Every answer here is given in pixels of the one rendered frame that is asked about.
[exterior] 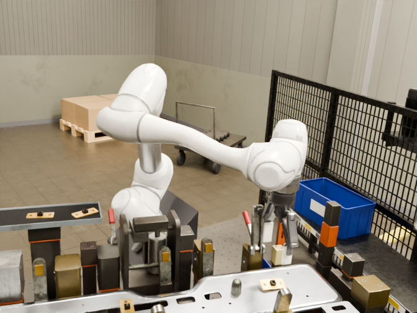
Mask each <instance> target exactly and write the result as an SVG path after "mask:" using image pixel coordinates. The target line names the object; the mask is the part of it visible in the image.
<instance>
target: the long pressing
mask: <svg viewBox="0 0 417 313"><path fill-rule="evenodd" d="M287 273H289V274H287ZM236 278H238V279H240V280H241V283H242V287H241V294H240V295H239V296H235V295H232V293H231V284H232V282H233V280H234V279H236ZM274 278H282V279H283V281H284V284H285V286H286V288H289V289H290V292H291V293H292V295H293V297H292V300H291V303H290V307H289V309H291V310H292V311H293V312H294V313H296V312H303V311H310V310H314V309H321V308H322V307H321V306H322V305H324V304H331V303H335V302H342V297H341V295H340V294H339V293H338V292H337V291H336V290H335V289H334V288H333V287H332V286H331V285H330V283H329V282H327V280H325V279H324V277H322V275H321V274H319V272H317V270H316V269H314V267H312V266H311V265H309V264H306V263H301V264H295V265H286V266H277V267H272V268H263V269H258V270H249V271H240V272H235V273H227V274H218V275H212V276H205V277H203V278H201V279H200V280H199V281H198V282H197V283H196V284H195V285H194V286H193V287H192V288H191V289H190V290H187V291H180V292H175V293H167V294H159V295H154V296H145V295H142V294H139V293H136V292H134V291H131V290H127V289H123V290H117V291H109V292H103V293H95V294H86V295H81V296H72V297H63V298H58V299H49V300H44V301H35V302H26V303H22V304H13V305H8V306H0V313H87V312H94V311H103V310H107V309H115V308H120V304H119V301H120V300H121V299H132V301H133V305H134V306H136V305H141V304H149V303H154V302H161V301H166V302H167V304H168V306H166V307H164V309H165V312H166V313H272V311H273V308H274V304H275V301H276V297H277V293H278V291H279V290H280V289H269V290H263V289H262V287H261V285H260V282H259V280H260V279H274ZM216 293H218V294H219V295H220V296H221V298H220V299H212V300H206V298H205V295H208V294H216ZM306 296H309V297H306ZM187 297H193V298H194V300H195V302H192V303H187V304H178V303H177V301H176V300H177V299H182V298H187ZM229 303H231V304H229ZM83 304H84V306H82V305H83ZM202 307H205V309H203V308H202Z"/></svg>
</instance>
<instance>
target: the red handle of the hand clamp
mask: <svg viewBox="0 0 417 313"><path fill-rule="evenodd" d="M242 215H243V218H244V221H245V224H246V226H247V228H248V232H249V236H250V238H251V220H250V218H249V214H248V211H243V213H242ZM258 250H259V246H258V243H257V242H255V251H258Z"/></svg>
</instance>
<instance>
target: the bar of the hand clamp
mask: <svg viewBox="0 0 417 313"><path fill-rule="evenodd" d="M263 211H264V206H263V205H261V204H258V205H252V211H251V245H252V246H253V255H255V242H258V246H259V252H260V254H262V235H263V218H262V217H261V216H262V213H263Z"/></svg>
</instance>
